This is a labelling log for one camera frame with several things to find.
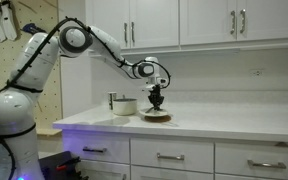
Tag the white drawer front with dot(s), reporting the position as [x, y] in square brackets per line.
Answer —
[74, 143]
[230, 156]

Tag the white cabinet door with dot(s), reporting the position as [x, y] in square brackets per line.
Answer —
[100, 171]
[110, 13]
[170, 175]
[274, 18]
[207, 21]
[155, 23]

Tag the white wall outlet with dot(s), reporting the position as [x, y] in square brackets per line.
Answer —
[257, 72]

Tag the white upper cabinet door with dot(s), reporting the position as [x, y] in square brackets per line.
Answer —
[207, 21]
[155, 23]
[110, 13]
[274, 18]

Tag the blue black hanging tool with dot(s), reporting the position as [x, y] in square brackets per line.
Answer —
[32, 28]

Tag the black cart table top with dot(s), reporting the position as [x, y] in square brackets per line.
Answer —
[55, 166]

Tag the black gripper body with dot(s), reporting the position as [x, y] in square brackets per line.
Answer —
[156, 94]

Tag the orange black bar clamp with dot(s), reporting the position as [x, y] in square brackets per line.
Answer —
[61, 167]

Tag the wooden pegboard wall panel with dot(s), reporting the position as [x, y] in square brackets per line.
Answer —
[50, 100]

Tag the cream pot lid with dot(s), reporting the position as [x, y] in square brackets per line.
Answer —
[162, 113]

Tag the white lower cabinet door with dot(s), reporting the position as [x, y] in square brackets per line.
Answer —
[170, 175]
[100, 171]

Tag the white drawer with wooden sides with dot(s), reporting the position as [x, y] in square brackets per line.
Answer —
[197, 153]

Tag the cream cooking pot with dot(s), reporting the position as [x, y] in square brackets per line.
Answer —
[125, 108]

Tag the round cork mat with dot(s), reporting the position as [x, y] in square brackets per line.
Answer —
[164, 119]

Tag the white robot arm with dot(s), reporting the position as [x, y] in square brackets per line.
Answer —
[14, 113]

